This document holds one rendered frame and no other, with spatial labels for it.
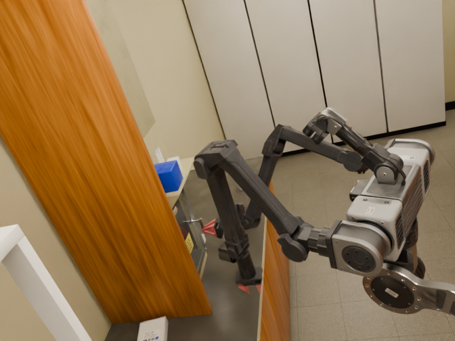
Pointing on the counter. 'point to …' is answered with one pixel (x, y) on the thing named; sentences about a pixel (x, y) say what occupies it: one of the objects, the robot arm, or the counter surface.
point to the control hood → (182, 180)
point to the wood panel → (91, 162)
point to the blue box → (169, 175)
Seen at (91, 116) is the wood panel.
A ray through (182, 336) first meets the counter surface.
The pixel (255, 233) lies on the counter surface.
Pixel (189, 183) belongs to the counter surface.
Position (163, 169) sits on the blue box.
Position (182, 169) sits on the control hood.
